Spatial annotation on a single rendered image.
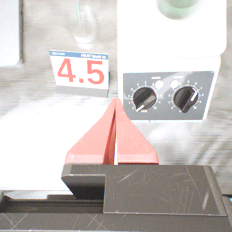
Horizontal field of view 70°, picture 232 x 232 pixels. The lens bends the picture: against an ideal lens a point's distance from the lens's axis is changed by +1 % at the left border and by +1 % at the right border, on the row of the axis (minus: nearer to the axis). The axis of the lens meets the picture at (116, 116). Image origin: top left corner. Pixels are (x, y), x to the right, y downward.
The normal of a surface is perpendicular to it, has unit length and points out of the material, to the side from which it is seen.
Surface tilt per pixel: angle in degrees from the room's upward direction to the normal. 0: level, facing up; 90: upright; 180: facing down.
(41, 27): 0
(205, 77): 30
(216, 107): 0
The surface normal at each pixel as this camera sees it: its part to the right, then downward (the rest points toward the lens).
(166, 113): -0.05, 0.49
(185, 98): -0.95, -0.29
